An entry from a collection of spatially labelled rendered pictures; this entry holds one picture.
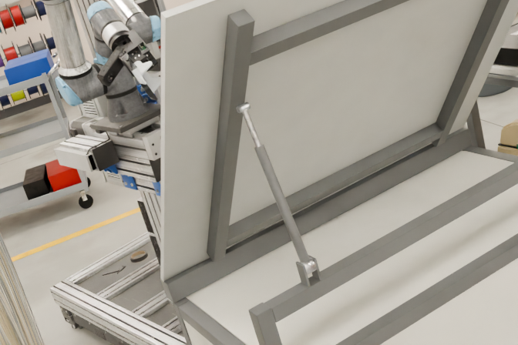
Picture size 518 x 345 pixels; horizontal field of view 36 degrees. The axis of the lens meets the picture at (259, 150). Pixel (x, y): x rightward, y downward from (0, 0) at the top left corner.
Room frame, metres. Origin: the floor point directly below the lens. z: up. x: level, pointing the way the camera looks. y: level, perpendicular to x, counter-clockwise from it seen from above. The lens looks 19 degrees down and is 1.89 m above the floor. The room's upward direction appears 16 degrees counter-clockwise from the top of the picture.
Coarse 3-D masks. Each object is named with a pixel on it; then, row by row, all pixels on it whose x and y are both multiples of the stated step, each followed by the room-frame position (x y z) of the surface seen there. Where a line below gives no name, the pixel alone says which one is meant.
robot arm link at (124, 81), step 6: (96, 60) 2.80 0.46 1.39; (96, 66) 2.79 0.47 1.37; (102, 66) 2.79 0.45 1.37; (120, 72) 2.79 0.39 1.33; (126, 72) 2.81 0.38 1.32; (120, 78) 2.79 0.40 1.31; (126, 78) 2.80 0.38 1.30; (132, 78) 2.83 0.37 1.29; (114, 84) 2.78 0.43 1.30; (120, 84) 2.79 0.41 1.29; (126, 84) 2.80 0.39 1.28; (132, 84) 2.81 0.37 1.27; (108, 90) 2.78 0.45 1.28; (114, 90) 2.79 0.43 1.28; (120, 90) 2.78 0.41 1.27; (126, 90) 2.79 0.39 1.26
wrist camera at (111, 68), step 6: (120, 48) 2.23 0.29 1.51; (114, 54) 2.22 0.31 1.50; (108, 60) 2.21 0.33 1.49; (114, 60) 2.21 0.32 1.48; (108, 66) 2.20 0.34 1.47; (114, 66) 2.20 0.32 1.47; (120, 66) 2.23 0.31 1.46; (102, 72) 2.19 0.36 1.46; (108, 72) 2.19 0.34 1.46; (114, 72) 2.21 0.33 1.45; (102, 78) 2.18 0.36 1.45; (108, 78) 2.18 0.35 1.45; (114, 78) 2.21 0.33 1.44; (108, 84) 2.19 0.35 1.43
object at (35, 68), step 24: (24, 72) 5.20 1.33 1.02; (48, 72) 5.19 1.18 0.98; (0, 96) 5.12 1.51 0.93; (48, 120) 5.63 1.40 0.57; (0, 144) 5.39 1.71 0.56; (24, 144) 5.12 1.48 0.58; (48, 168) 5.39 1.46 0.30; (72, 168) 5.23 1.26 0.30; (0, 192) 5.55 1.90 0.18; (24, 192) 5.42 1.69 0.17; (48, 192) 5.18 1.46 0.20; (72, 192) 5.15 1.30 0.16; (0, 216) 5.07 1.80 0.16
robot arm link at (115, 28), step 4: (112, 24) 2.28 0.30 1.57; (116, 24) 2.28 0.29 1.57; (120, 24) 2.28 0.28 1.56; (108, 28) 2.27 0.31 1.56; (112, 28) 2.27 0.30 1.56; (116, 28) 2.26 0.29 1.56; (120, 28) 2.26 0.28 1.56; (124, 28) 2.27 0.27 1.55; (104, 32) 2.28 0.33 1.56; (108, 32) 2.26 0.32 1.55; (112, 32) 2.26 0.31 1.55; (116, 32) 2.25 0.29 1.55; (104, 36) 2.27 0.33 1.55; (108, 36) 2.26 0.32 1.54; (112, 36) 2.25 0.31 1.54; (104, 40) 2.28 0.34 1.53; (108, 40) 2.26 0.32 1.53; (108, 44) 2.26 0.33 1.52
